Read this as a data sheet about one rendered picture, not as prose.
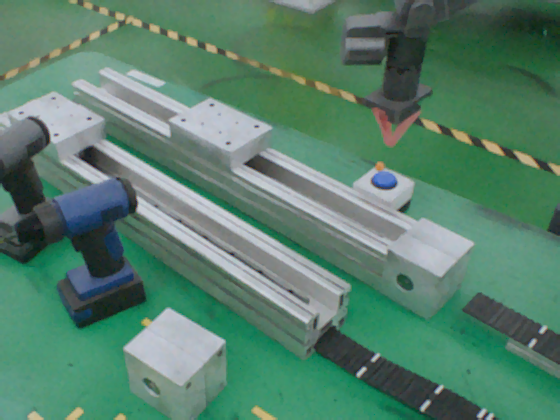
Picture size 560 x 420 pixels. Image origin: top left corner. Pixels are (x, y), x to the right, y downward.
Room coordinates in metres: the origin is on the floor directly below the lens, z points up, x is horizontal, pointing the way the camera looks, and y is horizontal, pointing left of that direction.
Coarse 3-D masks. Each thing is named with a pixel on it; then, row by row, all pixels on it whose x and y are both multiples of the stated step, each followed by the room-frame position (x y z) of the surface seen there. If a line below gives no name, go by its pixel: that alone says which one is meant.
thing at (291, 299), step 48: (96, 144) 1.05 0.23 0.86; (144, 192) 0.95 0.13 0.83; (192, 192) 0.90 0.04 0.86; (144, 240) 0.84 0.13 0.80; (192, 240) 0.77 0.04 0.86; (240, 240) 0.78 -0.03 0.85; (240, 288) 0.69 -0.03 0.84; (288, 288) 0.69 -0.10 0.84; (336, 288) 0.66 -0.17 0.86; (288, 336) 0.62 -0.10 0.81
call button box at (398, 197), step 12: (384, 168) 0.99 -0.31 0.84; (360, 180) 0.95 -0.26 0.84; (372, 180) 0.95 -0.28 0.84; (396, 180) 0.94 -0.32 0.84; (408, 180) 0.95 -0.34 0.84; (360, 192) 0.93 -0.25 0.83; (372, 192) 0.91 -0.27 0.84; (384, 192) 0.91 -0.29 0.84; (396, 192) 0.91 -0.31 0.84; (408, 192) 0.93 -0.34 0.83; (384, 204) 0.89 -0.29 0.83; (396, 204) 0.90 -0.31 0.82; (408, 204) 0.93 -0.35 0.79
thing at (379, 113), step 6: (378, 108) 0.94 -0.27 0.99; (378, 114) 0.94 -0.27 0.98; (378, 120) 0.95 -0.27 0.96; (384, 120) 0.95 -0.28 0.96; (408, 120) 0.91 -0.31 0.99; (384, 126) 0.95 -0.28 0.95; (402, 126) 0.91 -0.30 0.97; (384, 132) 0.95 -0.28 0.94; (396, 132) 0.93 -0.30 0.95; (384, 138) 0.95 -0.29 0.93; (390, 138) 0.94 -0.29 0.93; (396, 138) 0.93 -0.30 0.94; (390, 144) 0.94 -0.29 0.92
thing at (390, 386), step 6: (402, 366) 0.57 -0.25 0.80; (396, 372) 0.56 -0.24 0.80; (402, 372) 0.56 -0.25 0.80; (408, 372) 0.56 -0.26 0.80; (390, 378) 0.55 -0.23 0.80; (396, 378) 0.55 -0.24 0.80; (402, 378) 0.55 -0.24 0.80; (384, 384) 0.54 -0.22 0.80; (390, 384) 0.54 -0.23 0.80; (396, 384) 0.54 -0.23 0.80; (384, 390) 0.53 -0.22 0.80; (390, 390) 0.53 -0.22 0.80; (396, 390) 0.53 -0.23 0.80
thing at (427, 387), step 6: (420, 384) 0.53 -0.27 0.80; (426, 384) 0.53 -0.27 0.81; (432, 384) 0.53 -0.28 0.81; (420, 390) 0.52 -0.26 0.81; (426, 390) 0.52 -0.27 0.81; (432, 390) 0.52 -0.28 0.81; (414, 396) 0.51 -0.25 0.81; (420, 396) 0.51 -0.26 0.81; (426, 396) 0.51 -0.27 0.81; (408, 402) 0.50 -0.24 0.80; (414, 402) 0.50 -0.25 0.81; (420, 402) 0.50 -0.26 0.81
